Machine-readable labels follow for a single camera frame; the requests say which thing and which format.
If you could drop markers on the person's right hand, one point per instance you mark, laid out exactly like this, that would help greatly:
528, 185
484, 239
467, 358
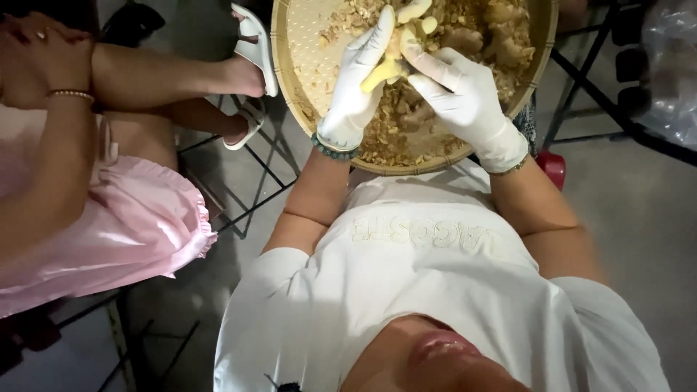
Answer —
468, 103

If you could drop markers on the person's left hand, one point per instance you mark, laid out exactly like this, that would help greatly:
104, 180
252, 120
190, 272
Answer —
351, 92

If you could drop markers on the person's right fingers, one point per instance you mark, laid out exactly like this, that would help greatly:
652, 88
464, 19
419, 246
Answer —
427, 87

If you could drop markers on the person's left fingers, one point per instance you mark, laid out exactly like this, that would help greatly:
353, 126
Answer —
378, 32

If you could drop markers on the peeled yellow ginger root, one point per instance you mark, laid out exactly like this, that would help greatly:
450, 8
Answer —
393, 53

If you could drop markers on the round woven bamboo tray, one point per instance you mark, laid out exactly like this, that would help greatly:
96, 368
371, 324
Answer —
305, 43

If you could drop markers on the heap of ginger and peelings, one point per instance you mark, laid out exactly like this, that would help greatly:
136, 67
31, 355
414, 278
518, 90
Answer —
490, 32

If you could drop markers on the patterned trousers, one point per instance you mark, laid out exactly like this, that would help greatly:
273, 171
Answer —
525, 125

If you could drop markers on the white sandal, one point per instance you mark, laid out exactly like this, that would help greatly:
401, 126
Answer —
248, 133
261, 49

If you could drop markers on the red plastic stool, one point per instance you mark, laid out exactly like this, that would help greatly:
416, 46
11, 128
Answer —
552, 169

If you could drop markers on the black metal rack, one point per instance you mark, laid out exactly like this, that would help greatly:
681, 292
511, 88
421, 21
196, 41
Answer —
577, 76

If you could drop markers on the white t-shirt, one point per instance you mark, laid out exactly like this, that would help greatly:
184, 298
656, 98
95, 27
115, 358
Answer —
408, 283

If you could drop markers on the clear plastic bag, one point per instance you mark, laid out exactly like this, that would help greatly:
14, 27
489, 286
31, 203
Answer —
670, 71

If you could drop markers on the pink satin dress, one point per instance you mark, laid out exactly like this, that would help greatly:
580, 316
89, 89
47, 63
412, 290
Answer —
120, 228

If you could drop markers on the black metal stool frame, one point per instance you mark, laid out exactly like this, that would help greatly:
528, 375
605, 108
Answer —
272, 170

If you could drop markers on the black metal chair frame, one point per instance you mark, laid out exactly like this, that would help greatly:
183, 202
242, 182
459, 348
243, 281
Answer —
117, 332

